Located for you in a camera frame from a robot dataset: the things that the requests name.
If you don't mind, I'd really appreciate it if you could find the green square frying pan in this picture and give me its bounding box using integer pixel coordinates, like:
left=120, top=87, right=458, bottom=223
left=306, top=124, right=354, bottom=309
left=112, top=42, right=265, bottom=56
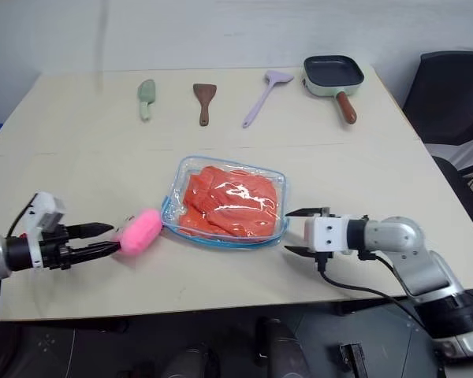
left=300, top=54, right=366, bottom=125

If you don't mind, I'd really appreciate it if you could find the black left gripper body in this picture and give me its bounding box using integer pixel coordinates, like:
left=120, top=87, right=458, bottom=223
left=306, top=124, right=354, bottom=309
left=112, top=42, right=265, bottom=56
left=38, top=224, right=74, bottom=272

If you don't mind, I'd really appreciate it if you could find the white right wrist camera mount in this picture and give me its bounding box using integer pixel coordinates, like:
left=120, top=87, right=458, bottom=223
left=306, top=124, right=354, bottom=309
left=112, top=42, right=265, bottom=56
left=304, top=215, right=350, bottom=254

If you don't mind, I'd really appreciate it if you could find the orange cloth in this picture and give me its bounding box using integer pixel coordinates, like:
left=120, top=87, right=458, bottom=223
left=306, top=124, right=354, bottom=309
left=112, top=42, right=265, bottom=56
left=178, top=165, right=282, bottom=239

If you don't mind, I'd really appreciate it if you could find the brown wooden spatula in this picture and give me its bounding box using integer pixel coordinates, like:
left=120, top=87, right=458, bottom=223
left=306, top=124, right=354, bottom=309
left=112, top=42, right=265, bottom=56
left=192, top=83, right=219, bottom=128

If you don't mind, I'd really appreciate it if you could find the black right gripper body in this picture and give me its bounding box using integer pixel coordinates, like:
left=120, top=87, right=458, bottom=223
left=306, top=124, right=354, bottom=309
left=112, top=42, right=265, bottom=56
left=314, top=205, right=338, bottom=273

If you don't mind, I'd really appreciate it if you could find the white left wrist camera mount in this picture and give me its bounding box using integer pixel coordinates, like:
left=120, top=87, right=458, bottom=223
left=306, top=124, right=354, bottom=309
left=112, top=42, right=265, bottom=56
left=22, top=191, right=69, bottom=269

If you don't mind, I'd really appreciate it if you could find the green plastic scoop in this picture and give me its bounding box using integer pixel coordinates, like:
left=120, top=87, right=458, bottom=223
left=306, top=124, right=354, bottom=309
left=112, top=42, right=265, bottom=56
left=136, top=78, right=158, bottom=122

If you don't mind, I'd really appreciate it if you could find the clear plastic zipper pouch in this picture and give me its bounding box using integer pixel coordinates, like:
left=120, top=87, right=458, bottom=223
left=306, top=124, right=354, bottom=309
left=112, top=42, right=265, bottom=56
left=159, top=155, right=291, bottom=250

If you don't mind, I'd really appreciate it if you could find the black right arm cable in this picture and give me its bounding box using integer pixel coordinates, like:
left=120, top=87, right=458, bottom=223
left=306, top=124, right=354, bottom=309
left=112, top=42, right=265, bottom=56
left=317, top=258, right=437, bottom=336

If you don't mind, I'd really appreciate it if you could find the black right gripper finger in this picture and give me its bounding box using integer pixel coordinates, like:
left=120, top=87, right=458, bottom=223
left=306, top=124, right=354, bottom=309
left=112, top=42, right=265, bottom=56
left=285, top=206, right=323, bottom=218
left=284, top=244, right=321, bottom=260

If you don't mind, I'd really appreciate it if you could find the black rectangular bracket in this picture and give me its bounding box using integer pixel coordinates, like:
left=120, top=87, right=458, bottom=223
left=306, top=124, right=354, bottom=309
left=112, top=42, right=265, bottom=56
left=337, top=343, right=367, bottom=378

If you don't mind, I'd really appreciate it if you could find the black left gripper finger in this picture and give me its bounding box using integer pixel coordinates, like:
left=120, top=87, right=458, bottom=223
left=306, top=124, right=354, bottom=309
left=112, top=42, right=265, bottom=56
left=65, top=221, right=115, bottom=240
left=68, top=241, right=121, bottom=262

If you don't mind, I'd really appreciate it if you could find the purple silicone spatula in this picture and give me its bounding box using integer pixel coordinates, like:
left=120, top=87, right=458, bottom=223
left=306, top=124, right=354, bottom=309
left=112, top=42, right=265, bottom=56
left=241, top=69, right=295, bottom=129

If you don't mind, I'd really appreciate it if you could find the pink fluffy pouch charm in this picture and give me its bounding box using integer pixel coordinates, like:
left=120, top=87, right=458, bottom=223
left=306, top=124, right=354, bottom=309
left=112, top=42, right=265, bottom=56
left=115, top=208, right=163, bottom=258

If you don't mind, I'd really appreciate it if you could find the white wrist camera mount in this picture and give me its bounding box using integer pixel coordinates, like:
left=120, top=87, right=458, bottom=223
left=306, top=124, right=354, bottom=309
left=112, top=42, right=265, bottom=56
left=22, top=191, right=69, bottom=269
left=304, top=215, right=350, bottom=254

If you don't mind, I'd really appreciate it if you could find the dark rounded shape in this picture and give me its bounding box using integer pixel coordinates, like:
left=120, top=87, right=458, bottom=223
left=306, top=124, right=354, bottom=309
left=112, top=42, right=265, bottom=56
left=162, top=341, right=222, bottom=378
left=255, top=316, right=307, bottom=378

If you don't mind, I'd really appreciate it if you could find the black office chair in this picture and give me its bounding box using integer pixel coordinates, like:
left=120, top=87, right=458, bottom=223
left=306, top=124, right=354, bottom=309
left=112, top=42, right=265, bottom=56
left=400, top=50, right=473, bottom=247

